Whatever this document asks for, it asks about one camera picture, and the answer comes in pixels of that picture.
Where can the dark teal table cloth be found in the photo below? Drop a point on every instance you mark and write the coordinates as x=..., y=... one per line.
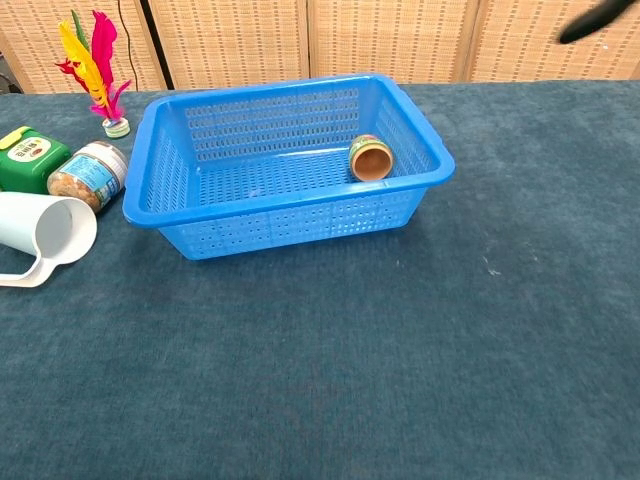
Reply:
x=350, y=350

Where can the colourful feather shuttlecock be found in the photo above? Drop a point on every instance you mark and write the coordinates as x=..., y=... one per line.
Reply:
x=87, y=65

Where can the bamboo folding screen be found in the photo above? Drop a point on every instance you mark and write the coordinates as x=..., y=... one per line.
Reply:
x=400, y=40

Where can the dark background object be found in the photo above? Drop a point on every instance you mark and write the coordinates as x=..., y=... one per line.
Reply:
x=7, y=85

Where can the green box yellow lid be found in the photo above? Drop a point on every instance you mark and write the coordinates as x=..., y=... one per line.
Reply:
x=30, y=170

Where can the clear jar blue white label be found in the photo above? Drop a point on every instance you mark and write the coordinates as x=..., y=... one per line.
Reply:
x=85, y=175

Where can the blue perforated plastic basket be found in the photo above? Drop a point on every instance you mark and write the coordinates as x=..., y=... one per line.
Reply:
x=300, y=225

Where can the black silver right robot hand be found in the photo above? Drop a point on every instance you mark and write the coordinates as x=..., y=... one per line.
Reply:
x=590, y=22

